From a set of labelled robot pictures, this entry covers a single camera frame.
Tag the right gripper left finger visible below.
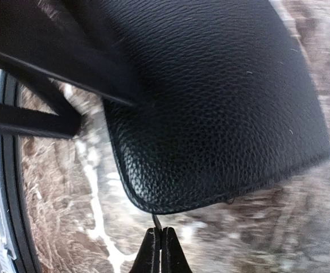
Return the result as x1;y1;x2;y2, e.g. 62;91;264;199
130;227;161;273

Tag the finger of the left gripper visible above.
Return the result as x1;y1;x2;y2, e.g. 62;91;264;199
0;104;82;139
0;46;137;106

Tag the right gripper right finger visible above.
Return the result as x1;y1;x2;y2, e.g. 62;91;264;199
160;227;192;273

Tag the black zippered tool case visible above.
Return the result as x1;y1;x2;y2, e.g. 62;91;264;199
39;1;330;214

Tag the black front rail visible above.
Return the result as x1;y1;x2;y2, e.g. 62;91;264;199
0;73;42;273

